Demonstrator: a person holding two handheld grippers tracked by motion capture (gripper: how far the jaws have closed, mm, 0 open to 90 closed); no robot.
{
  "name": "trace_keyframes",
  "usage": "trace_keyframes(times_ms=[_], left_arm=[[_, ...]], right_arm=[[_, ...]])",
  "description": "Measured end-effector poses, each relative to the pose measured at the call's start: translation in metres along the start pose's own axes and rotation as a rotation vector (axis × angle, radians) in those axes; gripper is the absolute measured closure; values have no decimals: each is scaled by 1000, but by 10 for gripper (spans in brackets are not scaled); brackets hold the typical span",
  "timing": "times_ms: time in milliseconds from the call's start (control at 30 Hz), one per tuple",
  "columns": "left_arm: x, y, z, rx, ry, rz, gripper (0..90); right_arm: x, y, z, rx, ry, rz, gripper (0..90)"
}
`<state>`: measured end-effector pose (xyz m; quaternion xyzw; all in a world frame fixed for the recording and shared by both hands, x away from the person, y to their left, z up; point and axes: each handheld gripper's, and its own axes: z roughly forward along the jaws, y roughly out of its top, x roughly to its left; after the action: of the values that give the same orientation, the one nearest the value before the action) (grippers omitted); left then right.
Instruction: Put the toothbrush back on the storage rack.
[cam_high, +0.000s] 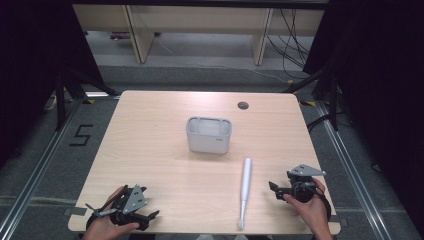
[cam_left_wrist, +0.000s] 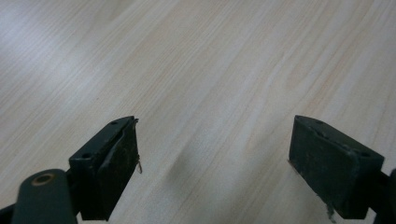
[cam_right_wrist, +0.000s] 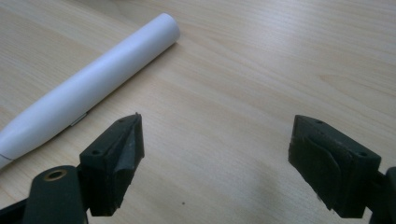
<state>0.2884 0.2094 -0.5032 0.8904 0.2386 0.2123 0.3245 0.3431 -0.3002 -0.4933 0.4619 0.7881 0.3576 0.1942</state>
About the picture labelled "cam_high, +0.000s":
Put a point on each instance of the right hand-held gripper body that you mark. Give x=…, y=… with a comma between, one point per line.
x=303, y=188

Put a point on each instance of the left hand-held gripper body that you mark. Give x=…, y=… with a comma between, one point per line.
x=134, y=199

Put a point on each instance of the white electric toothbrush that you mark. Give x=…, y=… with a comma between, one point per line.
x=246, y=181

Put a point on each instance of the white toothbrush holder box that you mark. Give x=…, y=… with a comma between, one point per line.
x=209, y=142

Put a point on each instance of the person's right hand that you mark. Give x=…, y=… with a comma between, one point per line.
x=315, y=211

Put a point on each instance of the person's left hand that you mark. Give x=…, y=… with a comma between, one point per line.
x=101, y=229

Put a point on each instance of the grey tape piece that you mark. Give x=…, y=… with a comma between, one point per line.
x=75, y=211
x=338, y=220

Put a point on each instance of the yellow black tape piece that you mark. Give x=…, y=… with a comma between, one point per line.
x=88, y=101
x=307, y=103

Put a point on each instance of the black tape floor marking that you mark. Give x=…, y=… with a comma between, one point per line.
x=81, y=135

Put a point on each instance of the black metal stand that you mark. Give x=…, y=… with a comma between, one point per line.
x=61, y=103
x=333, y=103

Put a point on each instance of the dark round table grommet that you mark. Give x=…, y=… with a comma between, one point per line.
x=243, y=105

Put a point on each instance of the dark curtain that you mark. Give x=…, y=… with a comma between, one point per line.
x=383, y=83
x=30, y=66

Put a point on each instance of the aluminium floor rail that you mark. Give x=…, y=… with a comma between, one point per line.
x=353, y=173
x=36, y=166

